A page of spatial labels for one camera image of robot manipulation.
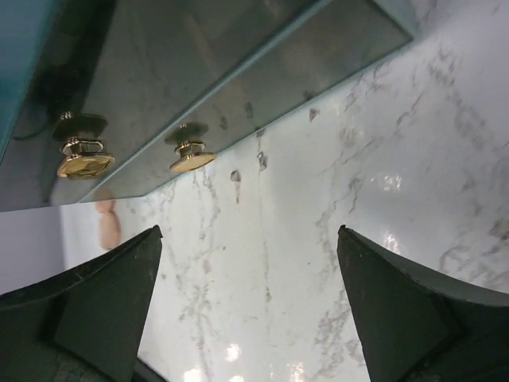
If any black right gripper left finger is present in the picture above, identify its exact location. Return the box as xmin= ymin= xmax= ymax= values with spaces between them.
xmin=1 ymin=226 xmax=163 ymax=381

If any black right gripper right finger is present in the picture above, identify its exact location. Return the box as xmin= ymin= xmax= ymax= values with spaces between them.
xmin=337 ymin=226 xmax=508 ymax=381

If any teal drawer organizer box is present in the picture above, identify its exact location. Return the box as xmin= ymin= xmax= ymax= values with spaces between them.
xmin=0 ymin=0 xmax=116 ymax=168

